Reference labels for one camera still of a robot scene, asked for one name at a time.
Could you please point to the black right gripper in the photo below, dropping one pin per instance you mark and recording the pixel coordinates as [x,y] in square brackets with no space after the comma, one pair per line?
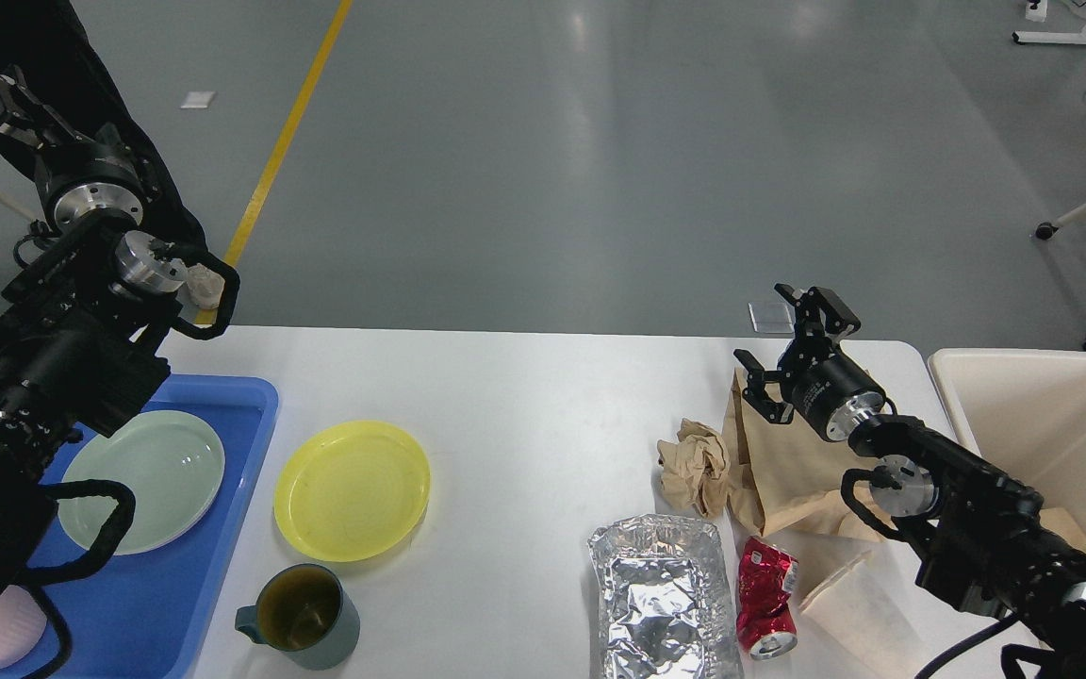
[827,389]

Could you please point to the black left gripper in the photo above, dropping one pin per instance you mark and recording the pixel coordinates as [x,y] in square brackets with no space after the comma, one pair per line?
[73,173]

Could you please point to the yellow plastic plate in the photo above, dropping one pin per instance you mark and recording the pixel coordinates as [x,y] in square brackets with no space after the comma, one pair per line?
[352,492]

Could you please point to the dark teal mug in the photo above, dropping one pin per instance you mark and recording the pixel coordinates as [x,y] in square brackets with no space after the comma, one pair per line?
[304,613]

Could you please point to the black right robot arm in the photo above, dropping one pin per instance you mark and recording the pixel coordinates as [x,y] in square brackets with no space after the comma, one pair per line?
[976,530]

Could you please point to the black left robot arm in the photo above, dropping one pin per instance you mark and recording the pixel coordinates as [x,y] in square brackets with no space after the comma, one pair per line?
[79,344]

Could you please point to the brown paper bag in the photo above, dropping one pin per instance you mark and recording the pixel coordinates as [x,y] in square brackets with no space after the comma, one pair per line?
[786,477]

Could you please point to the person in black trousers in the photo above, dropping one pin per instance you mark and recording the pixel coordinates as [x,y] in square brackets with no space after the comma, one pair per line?
[46,40]

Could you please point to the crumpled brown paper ball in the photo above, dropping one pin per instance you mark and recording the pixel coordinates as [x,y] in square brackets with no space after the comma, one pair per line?
[694,470]

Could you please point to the crushed red soda can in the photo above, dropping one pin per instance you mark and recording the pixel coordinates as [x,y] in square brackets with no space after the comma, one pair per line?
[766,581]

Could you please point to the white paper cup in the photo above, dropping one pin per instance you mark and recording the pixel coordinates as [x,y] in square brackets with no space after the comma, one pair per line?
[856,611]

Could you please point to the beige plastic bin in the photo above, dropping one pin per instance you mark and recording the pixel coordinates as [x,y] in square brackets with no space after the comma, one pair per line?
[1025,411]

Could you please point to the aluminium foil tray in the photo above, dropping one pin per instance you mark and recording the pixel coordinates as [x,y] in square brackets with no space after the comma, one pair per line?
[664,602]

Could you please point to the pale green plate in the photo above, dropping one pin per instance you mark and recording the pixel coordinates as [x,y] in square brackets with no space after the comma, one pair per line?
[173,462]

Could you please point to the pink cup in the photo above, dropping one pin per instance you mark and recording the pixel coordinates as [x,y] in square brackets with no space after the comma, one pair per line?
[22,624]

